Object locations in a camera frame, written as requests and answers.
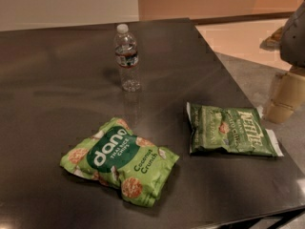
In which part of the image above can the light green rice chip bag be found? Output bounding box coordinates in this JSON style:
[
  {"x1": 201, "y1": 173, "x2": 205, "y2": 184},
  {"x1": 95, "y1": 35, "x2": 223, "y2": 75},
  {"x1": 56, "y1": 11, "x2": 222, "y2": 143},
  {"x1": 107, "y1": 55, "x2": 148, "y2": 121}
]
[{"x1": 60, "y1": 117, "x2": 178, "y2": 207}]

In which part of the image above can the grey-white robot arm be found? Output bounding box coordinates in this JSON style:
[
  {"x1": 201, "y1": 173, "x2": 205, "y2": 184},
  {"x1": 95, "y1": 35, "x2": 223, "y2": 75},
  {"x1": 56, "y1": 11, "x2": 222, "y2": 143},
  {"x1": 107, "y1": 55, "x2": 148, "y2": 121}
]
[{"x1": 265, "y1": 1, "x2": 305, "y2": 123}]

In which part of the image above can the clear plastic water bottle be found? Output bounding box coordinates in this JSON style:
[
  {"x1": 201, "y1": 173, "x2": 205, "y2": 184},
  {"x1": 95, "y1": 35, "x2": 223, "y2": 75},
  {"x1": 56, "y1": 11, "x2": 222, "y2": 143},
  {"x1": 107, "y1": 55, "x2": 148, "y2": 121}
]
[{"x1": 114, "y1": 24, "x2": 141, "y2": 93}]

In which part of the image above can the dark green Kettle chip bag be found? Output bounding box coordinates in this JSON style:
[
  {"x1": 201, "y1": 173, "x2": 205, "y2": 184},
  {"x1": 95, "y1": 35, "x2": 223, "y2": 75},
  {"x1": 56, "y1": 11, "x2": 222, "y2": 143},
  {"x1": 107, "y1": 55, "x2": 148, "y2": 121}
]
[{"x1": 187, "y1": 102, "x2": 283, "y2": 157}]

